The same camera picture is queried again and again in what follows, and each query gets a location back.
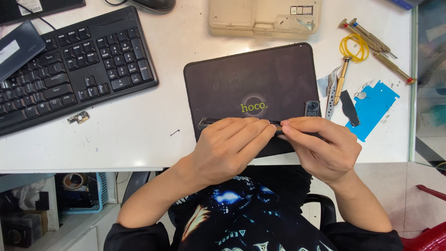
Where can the blue-capped brass screwdriver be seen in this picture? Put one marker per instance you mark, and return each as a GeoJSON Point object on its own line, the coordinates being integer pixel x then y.
{"type": "Point", "coordinates": [372, 37]}

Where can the person's right hand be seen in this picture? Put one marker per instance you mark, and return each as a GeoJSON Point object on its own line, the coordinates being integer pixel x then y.
{"type": "Point", "coordinates": [327, 150]}

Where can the blue adhesive film sheet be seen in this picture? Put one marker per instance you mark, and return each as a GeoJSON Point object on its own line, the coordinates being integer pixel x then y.
{"type": "Point", "coordinates": [376, 108]}

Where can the small black pin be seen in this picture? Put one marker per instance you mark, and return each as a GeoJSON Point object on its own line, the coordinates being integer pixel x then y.
{"type": "Point", "coordinates": [175, 132]}

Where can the brown tape roll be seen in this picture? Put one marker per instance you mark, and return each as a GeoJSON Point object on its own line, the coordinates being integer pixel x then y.
{"type": "Point", "coordinates": [74, 181]}

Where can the black computer mouse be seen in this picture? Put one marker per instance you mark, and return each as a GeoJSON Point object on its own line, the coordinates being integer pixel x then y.
{"type": "Point", "coordinates": [153, 4]}

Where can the red plastic stool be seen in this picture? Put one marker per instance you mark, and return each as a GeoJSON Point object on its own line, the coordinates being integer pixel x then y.
{"type": "Point", "coordinates": [428, 237]}

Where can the black monitor base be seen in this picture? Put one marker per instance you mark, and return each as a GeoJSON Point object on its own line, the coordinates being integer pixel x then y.
{"type": "Point", "coordinates": [52, 7]}

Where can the black printed t-shirt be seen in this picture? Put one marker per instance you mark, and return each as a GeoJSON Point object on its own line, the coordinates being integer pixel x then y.
{"type": "Point", "coordinates": [251, 216]}

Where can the silver foil piece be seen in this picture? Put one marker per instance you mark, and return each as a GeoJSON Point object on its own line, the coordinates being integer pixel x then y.
{"type": "Point", "coordinates": [322, 85]}

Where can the dark work mat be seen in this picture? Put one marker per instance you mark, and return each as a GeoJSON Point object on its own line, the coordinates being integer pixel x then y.
{"type": "Point", "coordinates": [244, 76]}

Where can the yellow rubber band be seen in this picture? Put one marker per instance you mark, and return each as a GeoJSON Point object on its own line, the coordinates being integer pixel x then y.
{"type": "Point", "coordinates": [343, 48]}

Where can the red-capped brass screwdriver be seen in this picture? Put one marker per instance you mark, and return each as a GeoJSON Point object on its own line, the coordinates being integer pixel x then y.
{"type": "Point", "coordinates": [359, 36]}

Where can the small gold circuit board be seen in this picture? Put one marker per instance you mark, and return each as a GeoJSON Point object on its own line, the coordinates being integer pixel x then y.
{"type": "Point", "coordinates": [78, 117]}

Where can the blue plastic basket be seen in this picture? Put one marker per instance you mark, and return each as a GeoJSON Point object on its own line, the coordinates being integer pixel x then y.
{"type": "Point", "coordinates": [99, 195]}

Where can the silver metal tweezers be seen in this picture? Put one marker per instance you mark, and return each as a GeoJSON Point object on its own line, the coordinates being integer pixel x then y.
{"type": "Point", "coordinates": [331, 97]}

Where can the black computer keyboard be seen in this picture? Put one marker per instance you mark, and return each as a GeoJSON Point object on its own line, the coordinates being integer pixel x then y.
{"type": "Point", "coordinates": [87, 69]}

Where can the blue flat object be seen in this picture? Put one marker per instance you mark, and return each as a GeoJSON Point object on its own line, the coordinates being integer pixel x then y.
{"type": "Point", "coordinates": [406, 3]}

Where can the small silver metal part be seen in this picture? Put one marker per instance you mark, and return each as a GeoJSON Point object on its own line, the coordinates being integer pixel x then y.
{"type": "Point", "coordinates": [362, 94]}

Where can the cluttered under-desk shelf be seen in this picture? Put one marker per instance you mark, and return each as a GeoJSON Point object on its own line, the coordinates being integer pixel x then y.
{"type": "Point", "coordinates": [24, 212]}

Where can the long brass screwdriver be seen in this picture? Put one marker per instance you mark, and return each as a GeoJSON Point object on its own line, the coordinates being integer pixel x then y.
{"type": "Point", "coordinates": [393, 67]}

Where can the glass display cabinet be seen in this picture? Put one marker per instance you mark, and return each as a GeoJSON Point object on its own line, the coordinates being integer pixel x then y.
{"type": "Point", "coordinates": [430, 87]}

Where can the person's left hand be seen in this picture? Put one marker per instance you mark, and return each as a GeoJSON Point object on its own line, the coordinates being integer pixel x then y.
{"type": "Point", "coordinates": [223, 153]}

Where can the beige plastic parts box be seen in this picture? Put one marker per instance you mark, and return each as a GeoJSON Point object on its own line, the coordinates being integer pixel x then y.
{"type": "Point", "coordinates": [251, 17]}

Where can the black plastic strip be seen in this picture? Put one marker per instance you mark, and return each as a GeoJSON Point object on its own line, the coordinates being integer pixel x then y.
{"type": "Point", "coordinates": [349, 108]}

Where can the black camera lens frame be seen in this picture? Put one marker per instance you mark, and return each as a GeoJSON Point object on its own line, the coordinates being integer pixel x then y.
{"type": "Point", "coordinates": [312, 108]}

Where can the person's right fingers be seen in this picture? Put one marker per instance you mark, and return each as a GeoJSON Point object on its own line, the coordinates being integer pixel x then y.
{"type": "Point", "coordinates": [296, 127]}

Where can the gold precision screwdriver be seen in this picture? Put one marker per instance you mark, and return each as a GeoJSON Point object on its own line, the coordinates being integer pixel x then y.
{"type": "Point", "coordinates": [341, 80]}

